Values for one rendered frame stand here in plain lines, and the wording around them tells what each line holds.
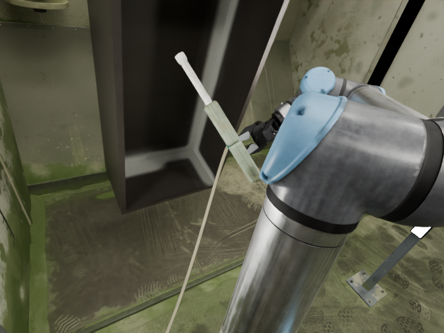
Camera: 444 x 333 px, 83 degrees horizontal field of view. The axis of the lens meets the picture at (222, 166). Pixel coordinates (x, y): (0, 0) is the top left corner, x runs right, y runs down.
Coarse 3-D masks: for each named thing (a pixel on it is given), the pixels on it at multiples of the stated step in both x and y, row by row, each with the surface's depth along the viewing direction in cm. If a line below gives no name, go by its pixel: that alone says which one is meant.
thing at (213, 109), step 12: (180, 60) 78; (192, 72) 79; (204, 96) 81; (204, 108) 82; (216, 108) 81; (216, 120) 82; (228, 120) 83; (228, 132) 83; (228, 144) 84; (240, 144) 84; (240, 156) 85; (252, 168) 86; (252, 180) 87
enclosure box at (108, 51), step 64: (128, 0) 96; (192, 0) 107; (256, 0) 102; (128, 64) 114; (192, 64) 130; (256, 64) 110; (128, 128) 140; (192, 128) 166; (128, 192) 147; (192, 192) 157
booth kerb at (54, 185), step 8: (248, 144) 273; (72, 176) 194; (80, 176) 197; (88, 176) 200; (96, 176) 204; (104, 176) 208; (32, 184) 182; (40, 184) 185; (48, 184) 188; (56, 184) 191; (64, 184) 194; (72, 184) 197; (80, 184) 201; (88, 184) 204; (32, 192) 185; (40, 192) 188; (48, 192) 191
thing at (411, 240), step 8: (408, 240) 143; (416, 240) 139; (400, 248) 148; (408, 248) 144; (392, 256) 153; (400, 256) 148; (384, 264) 158; (392, 264) 153; (376, 272) 164; (384, 272) 159; (368, 280) 170; (376, 280) 165; (368, 288) 171
